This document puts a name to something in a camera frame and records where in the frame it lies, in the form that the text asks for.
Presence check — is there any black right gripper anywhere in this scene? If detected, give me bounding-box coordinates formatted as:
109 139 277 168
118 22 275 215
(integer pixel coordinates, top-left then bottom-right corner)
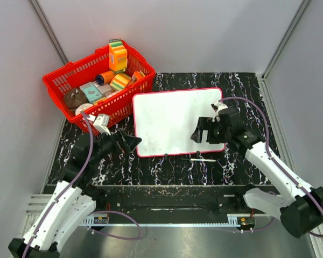
191 117 231 145

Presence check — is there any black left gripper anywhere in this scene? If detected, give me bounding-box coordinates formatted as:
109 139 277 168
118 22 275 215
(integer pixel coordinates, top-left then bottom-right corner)
90 126 142 165

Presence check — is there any black whiteboard marker pen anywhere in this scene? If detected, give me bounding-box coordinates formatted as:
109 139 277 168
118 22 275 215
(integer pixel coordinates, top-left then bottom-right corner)
181 158 216 162

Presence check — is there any pink framed whiteboard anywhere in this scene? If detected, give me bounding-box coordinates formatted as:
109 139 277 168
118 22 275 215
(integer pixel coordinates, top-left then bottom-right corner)
132 88 225 157

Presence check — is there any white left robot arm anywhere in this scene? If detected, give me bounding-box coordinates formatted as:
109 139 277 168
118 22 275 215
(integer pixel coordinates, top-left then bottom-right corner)
8 131 142 257

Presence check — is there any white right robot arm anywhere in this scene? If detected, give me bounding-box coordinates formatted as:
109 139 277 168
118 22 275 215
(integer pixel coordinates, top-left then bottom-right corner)
190 107 323 238

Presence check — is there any white round lid container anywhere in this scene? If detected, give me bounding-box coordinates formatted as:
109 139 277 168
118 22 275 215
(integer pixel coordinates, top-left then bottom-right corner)
75 103 93 116

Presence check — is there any yellow green sponge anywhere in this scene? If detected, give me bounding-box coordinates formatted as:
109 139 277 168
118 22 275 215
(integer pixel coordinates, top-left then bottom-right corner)
110 73 131 91

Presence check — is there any teal small box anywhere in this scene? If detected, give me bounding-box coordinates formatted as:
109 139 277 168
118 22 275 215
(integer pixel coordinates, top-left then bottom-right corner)
79 82 102 104

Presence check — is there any orange snack packet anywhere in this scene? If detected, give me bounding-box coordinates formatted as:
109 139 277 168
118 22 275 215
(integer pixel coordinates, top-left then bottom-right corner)
130 70 145 84

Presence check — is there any orange cylindrical can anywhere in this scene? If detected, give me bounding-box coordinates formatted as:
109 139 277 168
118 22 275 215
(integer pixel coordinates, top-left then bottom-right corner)
95 70 116 85

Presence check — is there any brown round bread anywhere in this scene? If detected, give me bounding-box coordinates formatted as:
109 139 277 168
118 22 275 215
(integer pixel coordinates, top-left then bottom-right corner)
63 88 88 110

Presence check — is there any red plastic shopping basket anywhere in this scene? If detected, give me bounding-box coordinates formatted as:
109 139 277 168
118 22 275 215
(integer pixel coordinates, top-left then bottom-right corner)
43 40 156 132

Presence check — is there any orange sponge pack upright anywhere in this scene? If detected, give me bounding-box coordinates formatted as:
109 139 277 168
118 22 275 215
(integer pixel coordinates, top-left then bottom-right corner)
108 39 128 74

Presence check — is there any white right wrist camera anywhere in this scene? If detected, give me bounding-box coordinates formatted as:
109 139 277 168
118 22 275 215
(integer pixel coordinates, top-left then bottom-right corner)
211 101 228 114

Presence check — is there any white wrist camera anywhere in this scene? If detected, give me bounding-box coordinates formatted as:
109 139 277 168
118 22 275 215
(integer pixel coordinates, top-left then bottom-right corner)
93 114 111 135
211 101 228 114

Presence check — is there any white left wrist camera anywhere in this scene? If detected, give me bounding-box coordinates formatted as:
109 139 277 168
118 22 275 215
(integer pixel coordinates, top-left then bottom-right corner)
93 114 111 135

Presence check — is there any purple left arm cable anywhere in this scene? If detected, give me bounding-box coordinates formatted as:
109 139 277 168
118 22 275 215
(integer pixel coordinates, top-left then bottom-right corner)
21 111 142 258

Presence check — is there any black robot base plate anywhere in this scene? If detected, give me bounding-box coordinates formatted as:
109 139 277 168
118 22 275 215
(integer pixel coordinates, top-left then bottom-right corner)
98 185 252 219

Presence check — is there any white slotted cable duct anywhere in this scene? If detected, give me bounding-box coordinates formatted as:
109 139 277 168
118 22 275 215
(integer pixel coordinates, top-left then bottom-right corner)
80 215 240 227

